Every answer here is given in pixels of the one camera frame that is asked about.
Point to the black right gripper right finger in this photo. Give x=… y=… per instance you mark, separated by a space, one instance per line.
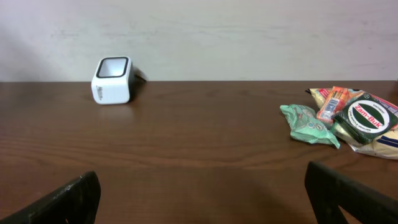
x=329 y=192

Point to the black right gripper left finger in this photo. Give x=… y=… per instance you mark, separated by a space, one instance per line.
x=76 y=202

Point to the green wipes pack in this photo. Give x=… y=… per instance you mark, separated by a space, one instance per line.
x=305 y=127

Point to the yellow wet wipes pack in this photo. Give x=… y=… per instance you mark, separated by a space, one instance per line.
x=384 y=146

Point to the orange snack pack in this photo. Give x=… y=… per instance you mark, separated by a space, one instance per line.
x=334 y=103

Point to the white barcode scanner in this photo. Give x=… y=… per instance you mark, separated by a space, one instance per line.
x=110 y=83

